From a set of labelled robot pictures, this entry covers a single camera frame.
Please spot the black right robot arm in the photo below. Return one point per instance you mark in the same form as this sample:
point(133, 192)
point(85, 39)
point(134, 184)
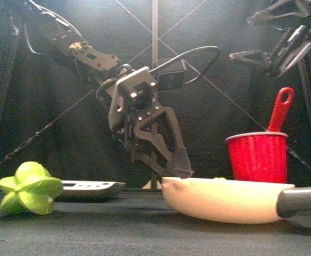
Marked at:
point(292, 13)

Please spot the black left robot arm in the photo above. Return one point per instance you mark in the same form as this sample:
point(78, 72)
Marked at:
point(86, 55)

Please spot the small yellow-orange toy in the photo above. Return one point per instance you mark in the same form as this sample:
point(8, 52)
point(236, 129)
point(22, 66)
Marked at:
point(219, 178)

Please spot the grey plastic tray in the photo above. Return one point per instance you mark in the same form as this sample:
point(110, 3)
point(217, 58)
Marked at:
point(91, 189)

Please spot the red plastic spoon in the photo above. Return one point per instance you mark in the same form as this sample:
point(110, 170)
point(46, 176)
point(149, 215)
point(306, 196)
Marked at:
point(281, 106)

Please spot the red plastic cup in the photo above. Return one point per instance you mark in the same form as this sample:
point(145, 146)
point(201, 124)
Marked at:
point(258, 158)

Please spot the green toy starfruit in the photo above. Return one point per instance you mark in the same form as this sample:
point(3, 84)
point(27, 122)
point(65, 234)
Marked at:
point(31, 190)

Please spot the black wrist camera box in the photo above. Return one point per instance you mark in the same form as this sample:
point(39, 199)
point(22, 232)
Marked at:
point(171, 78)

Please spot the vertical frame post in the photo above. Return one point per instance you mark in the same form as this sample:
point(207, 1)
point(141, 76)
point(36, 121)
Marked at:
point(155, 26)

